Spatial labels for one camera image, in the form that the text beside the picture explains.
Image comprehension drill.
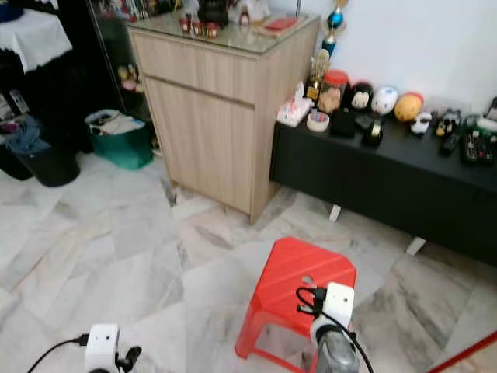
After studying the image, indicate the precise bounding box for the red plastic stool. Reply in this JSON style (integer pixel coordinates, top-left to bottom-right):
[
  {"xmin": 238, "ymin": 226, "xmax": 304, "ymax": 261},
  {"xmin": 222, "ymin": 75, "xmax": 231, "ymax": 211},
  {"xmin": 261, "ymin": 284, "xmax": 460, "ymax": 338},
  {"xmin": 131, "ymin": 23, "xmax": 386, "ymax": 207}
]
[{"xmin": 235, "ymin": 237, "xmax": 358, "ymax": 373}]

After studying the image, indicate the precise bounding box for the black plastic bin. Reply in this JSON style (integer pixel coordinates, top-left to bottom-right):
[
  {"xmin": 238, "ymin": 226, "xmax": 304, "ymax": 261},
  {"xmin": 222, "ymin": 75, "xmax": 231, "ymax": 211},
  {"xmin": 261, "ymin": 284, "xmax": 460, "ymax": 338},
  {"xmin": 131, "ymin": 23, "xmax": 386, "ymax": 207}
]
[{"xmin": 12, "ymin": 138, "xmax": 83, "ymax": 188}]

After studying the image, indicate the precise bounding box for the green storage bin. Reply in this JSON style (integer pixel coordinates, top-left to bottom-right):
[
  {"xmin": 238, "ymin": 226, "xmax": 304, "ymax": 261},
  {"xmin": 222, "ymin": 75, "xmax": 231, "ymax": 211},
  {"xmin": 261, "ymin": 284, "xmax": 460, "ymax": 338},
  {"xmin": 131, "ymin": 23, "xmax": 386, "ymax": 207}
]
[{"xmin": 87, "ymin": 109, "xmax": 155, "ymax": 171}]

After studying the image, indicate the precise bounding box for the light wooden cabinet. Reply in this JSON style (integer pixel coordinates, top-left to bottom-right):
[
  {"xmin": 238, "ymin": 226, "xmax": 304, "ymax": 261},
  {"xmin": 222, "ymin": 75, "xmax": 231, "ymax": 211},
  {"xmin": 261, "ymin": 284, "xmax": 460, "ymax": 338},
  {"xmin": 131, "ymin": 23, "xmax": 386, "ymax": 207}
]
[{"xmin": 127, "ymin": 14, "xmax": 321, "ymax": 225}]

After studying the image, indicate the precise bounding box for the blue crumpled cloth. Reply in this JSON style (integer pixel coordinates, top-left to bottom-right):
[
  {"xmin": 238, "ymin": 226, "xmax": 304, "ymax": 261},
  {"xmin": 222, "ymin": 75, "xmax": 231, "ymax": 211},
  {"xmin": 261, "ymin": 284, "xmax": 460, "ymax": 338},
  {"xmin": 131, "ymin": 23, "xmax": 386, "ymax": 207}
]
[{"xmin": 6, "ymin": 117, "xmax": 52, "ymax": 156}]

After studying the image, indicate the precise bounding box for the pink tissue pack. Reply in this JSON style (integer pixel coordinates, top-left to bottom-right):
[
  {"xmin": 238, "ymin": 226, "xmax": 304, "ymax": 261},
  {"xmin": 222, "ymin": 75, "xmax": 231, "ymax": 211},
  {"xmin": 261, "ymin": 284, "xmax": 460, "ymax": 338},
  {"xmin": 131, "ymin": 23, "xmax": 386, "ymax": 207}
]
[{"xmin": 276, "ymin": 83, "xmax": 314, "ymax": 127}]

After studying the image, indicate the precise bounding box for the white tape roll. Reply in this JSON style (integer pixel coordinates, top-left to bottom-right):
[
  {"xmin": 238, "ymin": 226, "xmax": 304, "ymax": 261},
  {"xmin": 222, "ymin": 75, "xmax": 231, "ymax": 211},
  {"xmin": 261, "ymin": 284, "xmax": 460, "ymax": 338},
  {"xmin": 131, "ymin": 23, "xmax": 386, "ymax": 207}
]
[{"xmin": 307, "ymin": 110, "xmax": 331, "ymax": 133}]

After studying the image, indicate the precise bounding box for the black low bench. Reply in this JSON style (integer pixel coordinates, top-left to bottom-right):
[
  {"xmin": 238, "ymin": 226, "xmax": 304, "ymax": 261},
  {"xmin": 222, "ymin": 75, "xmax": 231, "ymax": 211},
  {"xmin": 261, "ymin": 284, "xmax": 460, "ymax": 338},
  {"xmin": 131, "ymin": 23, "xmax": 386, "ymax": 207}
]
[{"xmin": 270, "ymin": 107, "xmax": 497, "ymax": 267}]

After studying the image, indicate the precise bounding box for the black pouch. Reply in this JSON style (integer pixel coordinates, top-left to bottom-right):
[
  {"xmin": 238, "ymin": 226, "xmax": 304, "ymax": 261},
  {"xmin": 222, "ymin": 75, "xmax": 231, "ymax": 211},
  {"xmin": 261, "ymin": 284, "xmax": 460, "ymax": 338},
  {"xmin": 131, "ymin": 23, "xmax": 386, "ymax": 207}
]
[{"xmin": 330, "ymin": 109, "xmax": 358, "ymax": 138}]

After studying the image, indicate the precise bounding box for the red-lidded clear jar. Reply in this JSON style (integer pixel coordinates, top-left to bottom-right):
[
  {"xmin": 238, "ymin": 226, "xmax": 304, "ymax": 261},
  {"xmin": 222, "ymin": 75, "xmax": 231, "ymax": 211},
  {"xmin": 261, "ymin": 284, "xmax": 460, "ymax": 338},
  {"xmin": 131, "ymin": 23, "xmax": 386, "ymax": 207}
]
[{"xmin": 318, "ymin": 70, "xmax": 350, "ymax": 114}]

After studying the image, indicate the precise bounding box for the white lace table cloth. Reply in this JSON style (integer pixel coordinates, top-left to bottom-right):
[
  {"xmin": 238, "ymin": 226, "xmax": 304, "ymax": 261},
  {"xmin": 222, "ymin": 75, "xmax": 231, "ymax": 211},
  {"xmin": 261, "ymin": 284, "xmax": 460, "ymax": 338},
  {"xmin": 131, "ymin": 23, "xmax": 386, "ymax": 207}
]
[{"xmin": 0, "ymin": 8, "xmax": 64, "ymax": 73}]

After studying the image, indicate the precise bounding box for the black round figurine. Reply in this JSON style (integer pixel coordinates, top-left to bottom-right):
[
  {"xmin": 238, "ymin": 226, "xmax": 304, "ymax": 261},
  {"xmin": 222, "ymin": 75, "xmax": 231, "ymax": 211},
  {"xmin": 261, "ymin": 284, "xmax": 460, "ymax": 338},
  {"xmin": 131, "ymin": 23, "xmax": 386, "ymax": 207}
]
[{"xmin": 348, "ymin": 81, "xmax": 375, "ymax": 111}]

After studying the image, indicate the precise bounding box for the dark incense burner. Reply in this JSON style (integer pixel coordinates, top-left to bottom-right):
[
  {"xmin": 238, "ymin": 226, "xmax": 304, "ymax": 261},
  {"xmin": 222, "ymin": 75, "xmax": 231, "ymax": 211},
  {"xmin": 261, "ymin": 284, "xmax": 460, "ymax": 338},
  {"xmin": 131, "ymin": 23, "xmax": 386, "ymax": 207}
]
[{"xmin": 198, "ymin": 0, "xmax": 231, "ymax": 28}]

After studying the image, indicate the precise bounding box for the white round figurine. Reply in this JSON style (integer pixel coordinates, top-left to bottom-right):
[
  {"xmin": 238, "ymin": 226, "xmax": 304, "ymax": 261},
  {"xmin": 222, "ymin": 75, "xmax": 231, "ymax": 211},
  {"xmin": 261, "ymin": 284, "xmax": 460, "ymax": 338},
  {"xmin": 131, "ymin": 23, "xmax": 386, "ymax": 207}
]
[{"xmin": 371, "ymin": 85, "xmax": 399, "ymax": 116}]

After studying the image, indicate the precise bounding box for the flat red packet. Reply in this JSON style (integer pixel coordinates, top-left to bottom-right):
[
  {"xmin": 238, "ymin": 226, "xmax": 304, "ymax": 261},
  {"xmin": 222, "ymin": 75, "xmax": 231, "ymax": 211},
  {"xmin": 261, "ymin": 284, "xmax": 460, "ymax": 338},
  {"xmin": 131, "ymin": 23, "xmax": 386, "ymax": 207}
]
[{"xmin": 264, "ymin": 17, "xmax": 299, "ymax": 34}]

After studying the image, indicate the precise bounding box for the orange round figurine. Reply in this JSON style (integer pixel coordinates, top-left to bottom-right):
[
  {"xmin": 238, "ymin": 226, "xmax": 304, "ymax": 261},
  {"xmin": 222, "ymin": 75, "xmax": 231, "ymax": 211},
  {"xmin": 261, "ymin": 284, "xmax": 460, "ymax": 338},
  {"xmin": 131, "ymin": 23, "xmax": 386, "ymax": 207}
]
[{"xmin": 394, "ymin": 91, "xmax": 425, "ymax": 123}]

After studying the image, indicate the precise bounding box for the small panda figurine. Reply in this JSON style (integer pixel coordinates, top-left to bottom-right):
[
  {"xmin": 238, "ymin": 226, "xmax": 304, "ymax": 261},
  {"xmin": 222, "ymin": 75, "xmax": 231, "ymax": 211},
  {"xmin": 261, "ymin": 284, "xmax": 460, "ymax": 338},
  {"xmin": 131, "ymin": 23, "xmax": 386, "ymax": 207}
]
[{"xmin": 412, "ymin": 112, "xmax": 434, "ymax": 135}]

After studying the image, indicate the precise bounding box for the blue and gold trophy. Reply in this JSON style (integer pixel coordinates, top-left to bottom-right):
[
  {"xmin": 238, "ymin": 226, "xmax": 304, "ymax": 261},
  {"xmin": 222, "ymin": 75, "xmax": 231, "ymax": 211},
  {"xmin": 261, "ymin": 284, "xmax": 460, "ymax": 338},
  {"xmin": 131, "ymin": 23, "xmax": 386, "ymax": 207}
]
[{"xmin": 307, "ymin": 0, "xmax": 350, "ymax": 100}]

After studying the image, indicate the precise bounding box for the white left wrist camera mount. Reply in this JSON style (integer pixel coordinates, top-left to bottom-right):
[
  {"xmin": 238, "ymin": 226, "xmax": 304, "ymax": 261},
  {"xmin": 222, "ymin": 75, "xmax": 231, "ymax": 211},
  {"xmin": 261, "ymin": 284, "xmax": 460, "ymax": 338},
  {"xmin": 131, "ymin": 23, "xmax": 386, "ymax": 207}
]
[{"xmin": 85, "ymin": 325, "xmax": 120, "ymax": 373}]

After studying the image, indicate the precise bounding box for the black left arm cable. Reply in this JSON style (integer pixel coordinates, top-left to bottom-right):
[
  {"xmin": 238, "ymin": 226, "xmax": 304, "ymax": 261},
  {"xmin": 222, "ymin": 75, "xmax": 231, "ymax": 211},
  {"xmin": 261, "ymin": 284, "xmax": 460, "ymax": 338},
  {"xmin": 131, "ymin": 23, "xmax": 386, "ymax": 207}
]
[{"xmin": 25, "ymin": 335, "xmax": 90, "ymax": 373}]

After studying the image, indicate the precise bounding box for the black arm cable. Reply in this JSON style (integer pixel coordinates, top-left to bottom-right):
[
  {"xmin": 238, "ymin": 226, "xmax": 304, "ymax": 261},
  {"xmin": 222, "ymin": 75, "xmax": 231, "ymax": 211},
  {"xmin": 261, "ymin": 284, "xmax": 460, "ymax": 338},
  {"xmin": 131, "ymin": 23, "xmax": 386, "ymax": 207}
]
[
  {"xmin": 25, "ymin": 335, "xmax": 90, "ymax": 373},
  {"xmin": 295, "ymin": 285, "xmax": 378, "ymax": 373}
]

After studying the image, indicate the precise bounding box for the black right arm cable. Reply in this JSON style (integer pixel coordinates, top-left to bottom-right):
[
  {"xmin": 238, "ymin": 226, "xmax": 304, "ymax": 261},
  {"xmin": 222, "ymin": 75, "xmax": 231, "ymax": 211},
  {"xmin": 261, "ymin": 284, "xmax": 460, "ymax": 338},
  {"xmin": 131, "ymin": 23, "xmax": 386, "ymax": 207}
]
[{"xmin": 295, "ymin": 285, "xmax": 378, "ymax": 373}]

